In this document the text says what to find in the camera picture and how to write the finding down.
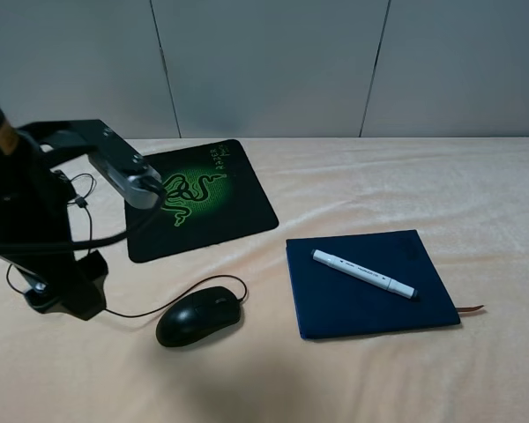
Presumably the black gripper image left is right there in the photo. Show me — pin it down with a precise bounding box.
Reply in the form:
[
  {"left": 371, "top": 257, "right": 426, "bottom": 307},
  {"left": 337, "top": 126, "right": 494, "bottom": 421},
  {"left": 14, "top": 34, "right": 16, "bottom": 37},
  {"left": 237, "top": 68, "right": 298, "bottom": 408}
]
[{"left": 0, "top": 133, "right": 108, "bottom": 321}]

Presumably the black mouse cable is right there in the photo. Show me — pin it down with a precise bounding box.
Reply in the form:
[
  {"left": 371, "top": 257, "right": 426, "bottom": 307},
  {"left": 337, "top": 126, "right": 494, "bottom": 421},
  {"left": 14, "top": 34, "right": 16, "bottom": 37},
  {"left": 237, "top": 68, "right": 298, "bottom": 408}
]
[{"left": 6, "top": 173, "right": 249, "bottom": 318}]

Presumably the white marker pen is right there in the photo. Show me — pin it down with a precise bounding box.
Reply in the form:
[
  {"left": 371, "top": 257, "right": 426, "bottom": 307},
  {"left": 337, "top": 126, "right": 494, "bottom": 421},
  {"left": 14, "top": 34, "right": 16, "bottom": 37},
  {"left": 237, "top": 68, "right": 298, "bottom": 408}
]
[{"left": 311, "top": 249, "right": 419, "bottom": 301}]

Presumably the black green Razer mouse pad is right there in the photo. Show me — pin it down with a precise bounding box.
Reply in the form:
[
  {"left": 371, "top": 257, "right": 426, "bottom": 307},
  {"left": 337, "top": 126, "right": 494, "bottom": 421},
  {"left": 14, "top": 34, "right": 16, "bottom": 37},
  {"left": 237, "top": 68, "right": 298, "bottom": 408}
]
[{"left": 127, "top": 139, "right": 279, "bottom": 263}]

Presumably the dark blue notebook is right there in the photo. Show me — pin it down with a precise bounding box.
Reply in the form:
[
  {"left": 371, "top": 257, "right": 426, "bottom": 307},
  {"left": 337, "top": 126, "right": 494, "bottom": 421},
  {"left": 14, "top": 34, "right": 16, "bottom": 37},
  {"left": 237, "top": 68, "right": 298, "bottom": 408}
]
[{"left": 287, "top": 230, "right": 460, "bottom": 339}]

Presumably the beige fleece table cloth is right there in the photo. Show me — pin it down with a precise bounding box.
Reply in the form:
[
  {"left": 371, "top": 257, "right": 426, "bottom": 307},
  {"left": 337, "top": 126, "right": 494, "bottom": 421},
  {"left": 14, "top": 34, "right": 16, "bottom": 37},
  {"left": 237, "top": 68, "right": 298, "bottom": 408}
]
[{"left": 0, "top": 137, "right": 529, "bottom": 422}]

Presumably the brown ribbon bookmark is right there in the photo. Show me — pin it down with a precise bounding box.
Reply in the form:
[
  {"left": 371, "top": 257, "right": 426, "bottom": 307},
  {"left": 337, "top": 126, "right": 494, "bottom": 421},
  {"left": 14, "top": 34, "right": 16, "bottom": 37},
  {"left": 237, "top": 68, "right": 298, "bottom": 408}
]
[{"left": 456, "top": 305, "right": 485, "bottom": 314}]

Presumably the black camera cable image left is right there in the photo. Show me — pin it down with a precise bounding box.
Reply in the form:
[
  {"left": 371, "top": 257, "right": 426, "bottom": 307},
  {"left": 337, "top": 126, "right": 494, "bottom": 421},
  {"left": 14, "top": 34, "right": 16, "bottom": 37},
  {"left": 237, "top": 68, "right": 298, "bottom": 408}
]
[{"left": 0, "top": 176, "right": 166, "bottom": 256}]

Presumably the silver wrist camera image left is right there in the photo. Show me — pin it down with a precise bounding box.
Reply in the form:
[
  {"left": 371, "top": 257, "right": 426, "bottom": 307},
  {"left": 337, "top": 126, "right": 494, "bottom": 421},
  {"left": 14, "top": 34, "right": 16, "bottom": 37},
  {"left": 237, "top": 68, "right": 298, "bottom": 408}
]
[{"left": 86, "top": 119, "right": 163, "bottom": 210}]

